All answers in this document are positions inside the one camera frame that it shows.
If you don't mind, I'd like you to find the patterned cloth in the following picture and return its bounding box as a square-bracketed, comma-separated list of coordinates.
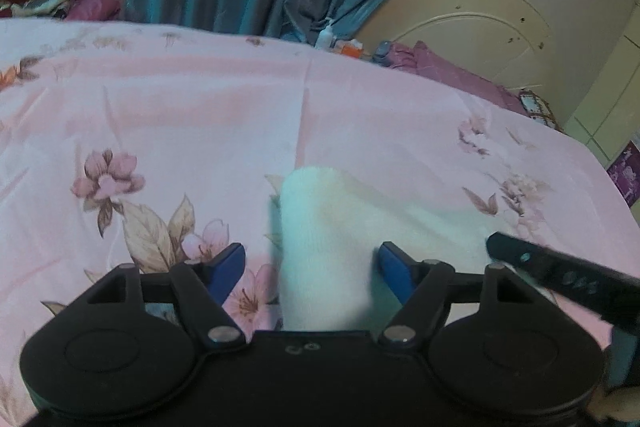
[10, 0, 73, 18]

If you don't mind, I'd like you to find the purple blanket on left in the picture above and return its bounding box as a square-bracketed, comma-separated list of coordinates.
[65, 0, 122, 22]

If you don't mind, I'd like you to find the magenta blanket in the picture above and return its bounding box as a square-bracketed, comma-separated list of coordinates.
[387, 41, 528, 115]

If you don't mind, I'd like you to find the patterned pillow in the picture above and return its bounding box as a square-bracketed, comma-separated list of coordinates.
[519, 89, 563, 130]

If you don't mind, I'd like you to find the purple wardrobe poster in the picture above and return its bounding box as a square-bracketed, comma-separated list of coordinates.
[606, 142, 640, 208]

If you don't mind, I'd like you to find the white bottle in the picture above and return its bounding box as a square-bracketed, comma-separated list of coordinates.
[316, 18, 337, 50]

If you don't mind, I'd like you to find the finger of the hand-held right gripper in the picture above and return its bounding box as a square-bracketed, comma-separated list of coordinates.
[486, 232, 640, 333]

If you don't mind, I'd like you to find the pink floral bedsheet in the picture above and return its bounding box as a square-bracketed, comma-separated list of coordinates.
[0, 19, 640, 427]

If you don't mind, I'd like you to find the cream curved headboard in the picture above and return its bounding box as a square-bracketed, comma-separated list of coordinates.
[357, 0, 556, 120]

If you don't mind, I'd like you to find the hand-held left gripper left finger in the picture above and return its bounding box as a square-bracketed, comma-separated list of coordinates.
[87, 243, 247, 350]

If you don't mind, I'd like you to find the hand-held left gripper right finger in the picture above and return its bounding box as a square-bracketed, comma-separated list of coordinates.
[377, 241, 523, 350]

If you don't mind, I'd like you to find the white knit garment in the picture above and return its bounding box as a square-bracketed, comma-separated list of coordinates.
[272, 164, 493, 333]

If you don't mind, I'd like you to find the cream wardrobe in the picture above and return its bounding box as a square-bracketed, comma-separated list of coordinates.
[565, 2, 640, 208]

